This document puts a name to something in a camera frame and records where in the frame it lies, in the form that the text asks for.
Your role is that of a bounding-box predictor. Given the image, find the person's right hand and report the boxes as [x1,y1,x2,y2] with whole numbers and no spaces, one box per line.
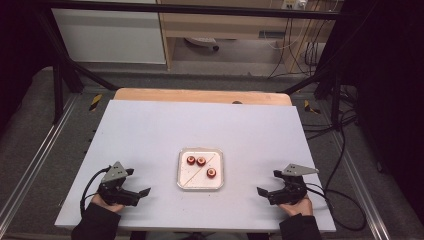
[278,195,315,217]

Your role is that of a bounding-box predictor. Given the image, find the aluminium floor rail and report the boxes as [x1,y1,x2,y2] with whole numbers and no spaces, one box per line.
[0,94,80,228]
[332,131,392,240]

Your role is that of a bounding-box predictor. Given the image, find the left hand-held gripper cable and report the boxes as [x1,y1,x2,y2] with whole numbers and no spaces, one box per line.
[79,165,112,218]

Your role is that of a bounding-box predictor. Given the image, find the black metal frame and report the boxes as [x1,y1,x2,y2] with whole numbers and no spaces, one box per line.
[34,0,359,129]

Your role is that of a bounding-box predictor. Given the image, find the wooden table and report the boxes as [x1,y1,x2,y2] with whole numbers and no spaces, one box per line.
[113,87,293,107]

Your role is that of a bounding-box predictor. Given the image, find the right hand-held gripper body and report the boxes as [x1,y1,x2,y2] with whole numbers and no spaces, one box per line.
[267,162,320,206]

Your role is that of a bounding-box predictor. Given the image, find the bundle of hanging cables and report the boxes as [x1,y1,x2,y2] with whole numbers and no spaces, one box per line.
[266,14,329,80]

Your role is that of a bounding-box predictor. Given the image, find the right hand-held gripper cable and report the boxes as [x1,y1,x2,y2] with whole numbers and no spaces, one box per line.
[305,182,368,232]

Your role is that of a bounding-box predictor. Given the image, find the white power strip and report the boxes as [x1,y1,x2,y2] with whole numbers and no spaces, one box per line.
[281,0,308,11]

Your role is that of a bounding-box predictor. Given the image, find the wooden desk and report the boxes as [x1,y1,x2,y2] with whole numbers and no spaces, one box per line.
[156,0,338,74]

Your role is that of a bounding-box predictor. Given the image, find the square metal tray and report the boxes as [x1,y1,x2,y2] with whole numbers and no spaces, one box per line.
[176,147,225,191]

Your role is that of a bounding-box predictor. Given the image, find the white cabinet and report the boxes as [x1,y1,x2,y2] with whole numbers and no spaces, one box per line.
[51,0,167,65]

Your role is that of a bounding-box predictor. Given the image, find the hand-held gripper cable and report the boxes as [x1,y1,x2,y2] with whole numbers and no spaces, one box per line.
[79,165,112,218]
[305,182,368,232]

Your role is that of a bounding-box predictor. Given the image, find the black floor cables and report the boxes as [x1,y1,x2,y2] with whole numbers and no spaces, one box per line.
[301,84,360,141]

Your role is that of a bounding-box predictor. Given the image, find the person's left hand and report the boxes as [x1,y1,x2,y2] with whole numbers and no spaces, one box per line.
[90,193,125,214]

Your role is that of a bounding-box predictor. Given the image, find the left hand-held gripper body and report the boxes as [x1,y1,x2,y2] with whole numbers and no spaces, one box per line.
[97,161,141,207]

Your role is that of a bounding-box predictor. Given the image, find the office chair base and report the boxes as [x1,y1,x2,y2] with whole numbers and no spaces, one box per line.
[184,36,221,53]

